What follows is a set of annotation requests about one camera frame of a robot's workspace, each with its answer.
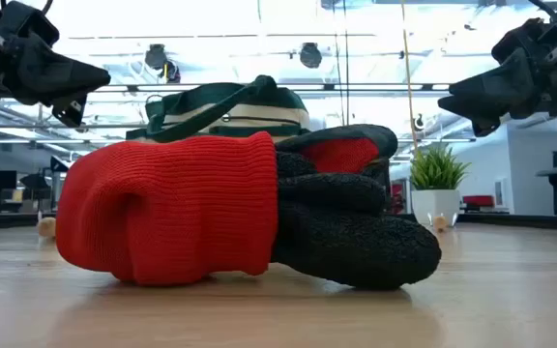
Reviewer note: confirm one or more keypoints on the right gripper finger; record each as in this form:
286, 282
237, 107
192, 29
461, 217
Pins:
496, 92
486, 126

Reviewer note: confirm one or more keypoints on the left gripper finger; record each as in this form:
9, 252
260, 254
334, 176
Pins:
71, 112
61, 77

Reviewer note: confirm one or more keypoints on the red and black garden glove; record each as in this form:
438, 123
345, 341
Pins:
162, 208

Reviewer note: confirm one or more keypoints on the cream and green gardening bag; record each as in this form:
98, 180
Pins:
259, 116

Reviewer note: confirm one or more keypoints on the small black hanging hook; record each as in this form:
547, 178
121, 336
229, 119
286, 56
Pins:
419, 123

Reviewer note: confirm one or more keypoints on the red cushioned seat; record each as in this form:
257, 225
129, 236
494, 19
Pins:
477, 200

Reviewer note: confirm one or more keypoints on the green plant in white pot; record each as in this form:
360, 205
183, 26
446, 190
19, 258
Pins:
435, 203

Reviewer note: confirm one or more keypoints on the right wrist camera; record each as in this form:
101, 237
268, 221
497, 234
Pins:
518, 41

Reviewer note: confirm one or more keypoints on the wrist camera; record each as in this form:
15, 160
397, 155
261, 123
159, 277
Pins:
518, 41
27, 24

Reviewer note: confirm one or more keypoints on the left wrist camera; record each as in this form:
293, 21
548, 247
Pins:
27, 24

